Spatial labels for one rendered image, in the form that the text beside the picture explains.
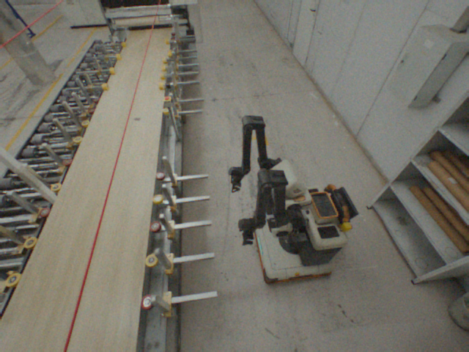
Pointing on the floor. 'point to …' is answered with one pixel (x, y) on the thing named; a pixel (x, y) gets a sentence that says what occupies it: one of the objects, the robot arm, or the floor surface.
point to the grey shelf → (415, 212)
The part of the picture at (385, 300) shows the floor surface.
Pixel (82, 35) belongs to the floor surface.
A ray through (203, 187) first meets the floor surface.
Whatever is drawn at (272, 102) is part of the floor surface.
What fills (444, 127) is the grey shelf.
